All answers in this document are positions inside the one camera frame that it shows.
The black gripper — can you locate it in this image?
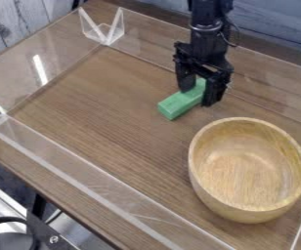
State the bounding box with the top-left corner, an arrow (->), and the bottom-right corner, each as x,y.
173,22 -> 235,107

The green rectangular block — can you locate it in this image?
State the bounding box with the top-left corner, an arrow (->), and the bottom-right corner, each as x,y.
157,78 -> 208,120

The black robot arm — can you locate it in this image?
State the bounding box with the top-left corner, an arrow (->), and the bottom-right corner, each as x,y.
173,0 -> 235,106

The brown wooden bowl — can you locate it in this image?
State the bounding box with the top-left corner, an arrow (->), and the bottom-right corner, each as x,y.
189,117 -> 301,224

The black table leg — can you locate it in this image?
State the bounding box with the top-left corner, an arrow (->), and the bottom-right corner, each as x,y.
32,194 -> 48,219

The clear acrylic tray enclosure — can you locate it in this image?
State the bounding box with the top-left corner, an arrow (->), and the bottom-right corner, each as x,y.
0,1 -> 301,250

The black metal bracket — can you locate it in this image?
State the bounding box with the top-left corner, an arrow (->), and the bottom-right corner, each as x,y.
28,212 -> 81,250

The black cable loop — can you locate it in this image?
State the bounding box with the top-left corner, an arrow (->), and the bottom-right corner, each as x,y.
0,216 -> 41,250

